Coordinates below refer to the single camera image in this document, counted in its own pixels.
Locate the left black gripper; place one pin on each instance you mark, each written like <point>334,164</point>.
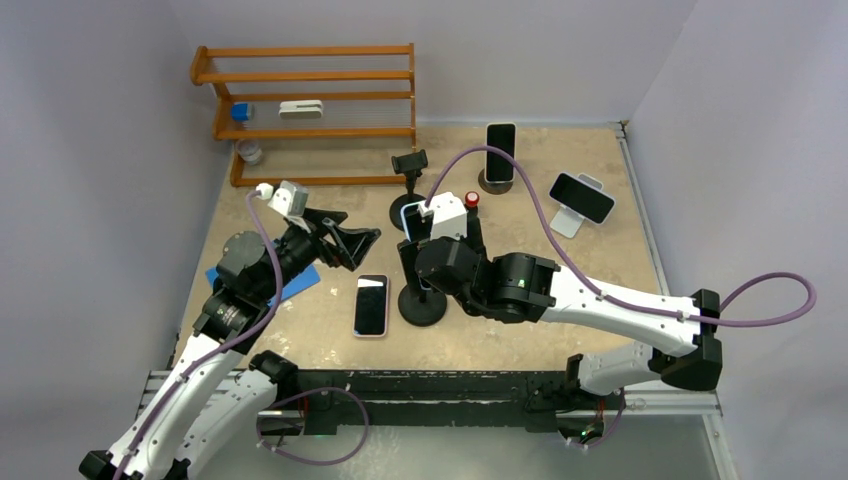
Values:
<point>350,243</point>

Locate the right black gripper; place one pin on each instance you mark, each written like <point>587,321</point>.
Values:
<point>421,243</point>

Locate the blue case phone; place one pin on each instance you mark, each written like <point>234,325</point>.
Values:
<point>416,227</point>

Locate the black tall phone stand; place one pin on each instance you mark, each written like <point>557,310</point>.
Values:
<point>419,306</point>

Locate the pink case phone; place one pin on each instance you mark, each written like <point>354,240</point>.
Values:
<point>371,308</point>

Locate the black round-base phone stand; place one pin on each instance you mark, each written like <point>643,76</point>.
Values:
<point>410,166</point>

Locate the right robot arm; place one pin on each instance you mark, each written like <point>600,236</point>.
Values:
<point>667,341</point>

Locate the dark round phone stand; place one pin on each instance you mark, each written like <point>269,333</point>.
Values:
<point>496,188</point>

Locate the white folding phone stand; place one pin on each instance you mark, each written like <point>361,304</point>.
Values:
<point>566,222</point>

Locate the black phone on white stand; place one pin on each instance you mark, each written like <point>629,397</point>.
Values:
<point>588,201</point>

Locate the blue flat sheet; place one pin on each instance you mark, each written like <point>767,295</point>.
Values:
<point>305,280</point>

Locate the red capped small bottle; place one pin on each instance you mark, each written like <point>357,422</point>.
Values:
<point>471,200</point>

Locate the white clip object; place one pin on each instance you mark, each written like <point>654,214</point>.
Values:
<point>301,109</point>

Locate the wooden shelf rack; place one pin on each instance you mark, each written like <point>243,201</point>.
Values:
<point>368,92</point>

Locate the blue white small object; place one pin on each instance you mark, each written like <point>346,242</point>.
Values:
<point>241,112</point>

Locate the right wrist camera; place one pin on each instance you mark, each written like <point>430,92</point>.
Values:
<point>448,216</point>

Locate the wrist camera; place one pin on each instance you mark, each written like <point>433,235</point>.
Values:
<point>448,216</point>
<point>288,199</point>

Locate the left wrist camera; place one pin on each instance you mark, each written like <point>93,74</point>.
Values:
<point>288,199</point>

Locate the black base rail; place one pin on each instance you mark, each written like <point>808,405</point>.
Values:
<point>536,401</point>

